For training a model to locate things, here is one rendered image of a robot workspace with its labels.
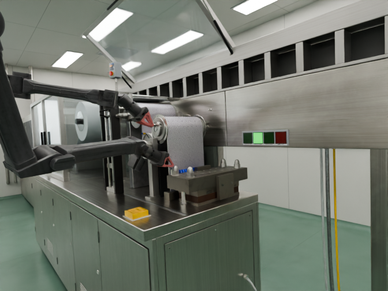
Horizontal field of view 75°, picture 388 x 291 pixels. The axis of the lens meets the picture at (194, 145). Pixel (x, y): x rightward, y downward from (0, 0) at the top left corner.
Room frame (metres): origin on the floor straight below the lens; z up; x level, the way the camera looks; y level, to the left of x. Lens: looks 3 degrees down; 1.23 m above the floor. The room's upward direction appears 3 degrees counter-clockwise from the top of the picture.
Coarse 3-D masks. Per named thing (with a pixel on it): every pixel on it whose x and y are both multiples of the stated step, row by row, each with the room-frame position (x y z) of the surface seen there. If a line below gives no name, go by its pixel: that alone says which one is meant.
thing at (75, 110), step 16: (32, 112) 2.73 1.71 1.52; (48, 112) 2.16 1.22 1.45; (64, 112) 2.96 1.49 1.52; (80, 112) 1.96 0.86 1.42; (96, 112) 2.04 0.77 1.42; (48, 128) 2.19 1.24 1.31; (80, 128) 1.96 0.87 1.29; (96, 128) 2.04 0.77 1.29; (48, 144) 2.23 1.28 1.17; (96, 160) 2.03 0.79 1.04; (128, 160) 2.21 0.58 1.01; (80, 176) 1.94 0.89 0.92; (96, 176) 2.02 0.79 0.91
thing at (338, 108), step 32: (384, 64) 0.84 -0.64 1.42; (224, 96) 1.38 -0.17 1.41; (256, 96) 1.22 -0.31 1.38; (288, 96) 1.10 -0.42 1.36; (320, 96) 1.00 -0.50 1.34; (352, 96) 0.91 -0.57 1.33; (384, 96) 0.84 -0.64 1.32; (224, 128) 1.38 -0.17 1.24; (256, 128) 1.22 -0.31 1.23; (288, 128) 1.10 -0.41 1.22; (320, 128) 1.00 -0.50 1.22; (352, 128) 0.91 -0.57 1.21; (384, 128) 0.84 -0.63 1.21
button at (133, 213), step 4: (132, 208) 1.02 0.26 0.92; (136, 208) 1.02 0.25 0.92; (140, 208) 1.02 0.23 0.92; (128, 212) 0.98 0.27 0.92; (132, 212) 0.97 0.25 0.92; (136, 212) 0.97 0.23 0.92; (140, 212) 0.97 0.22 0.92; (144, 212) 0.99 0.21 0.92; (128, 216) 0.98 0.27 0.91; (132, 216) 0.95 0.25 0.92; (136, 216) 0.96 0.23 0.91; (140, 216) 0.97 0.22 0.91; (144, 216) 0.99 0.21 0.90
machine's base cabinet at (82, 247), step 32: (32, 192) 2.76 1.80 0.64; (64, 224) 1.77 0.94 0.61; (96, 224) 1.27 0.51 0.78; (224, 224) 1.11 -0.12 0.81; (256, 224) 1.26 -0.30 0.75; (64, 256) 1.82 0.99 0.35; (96, 256) 1.29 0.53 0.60; (128, 256) 1.00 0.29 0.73; (160, 256) 0.88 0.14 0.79; (192, 256) 0.98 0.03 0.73; (224, 256) 1.10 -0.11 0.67; (256, 256) 1.25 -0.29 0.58; (96, 288) 1.32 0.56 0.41; (128, 288) 1.02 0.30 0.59; (160, 288) 0.88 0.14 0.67; (192, 288) 0.98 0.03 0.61; (224, 288) 1.10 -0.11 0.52; (256, 288) 1.25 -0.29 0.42
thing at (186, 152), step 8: (168, 144) 1.23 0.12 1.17; (176, 144) 1.26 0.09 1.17; (184, 144) 1.30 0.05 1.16; (192, 144) 1.33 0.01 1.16; (200, 144) 1.37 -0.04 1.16; (168, 152) 1.23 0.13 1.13; (176, 152) 1.26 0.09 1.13; (184, 152) 1.29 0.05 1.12; (192, 152) 1.33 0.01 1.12; (200, 152) 1.37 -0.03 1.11; (168, 160) 1.23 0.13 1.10; (176, 160) 1.26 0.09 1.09; (184, 160) 1.29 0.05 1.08; (192, 160) 1.33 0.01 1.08; (200, 160) 1.37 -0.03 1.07; (184, 168) 1.29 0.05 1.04
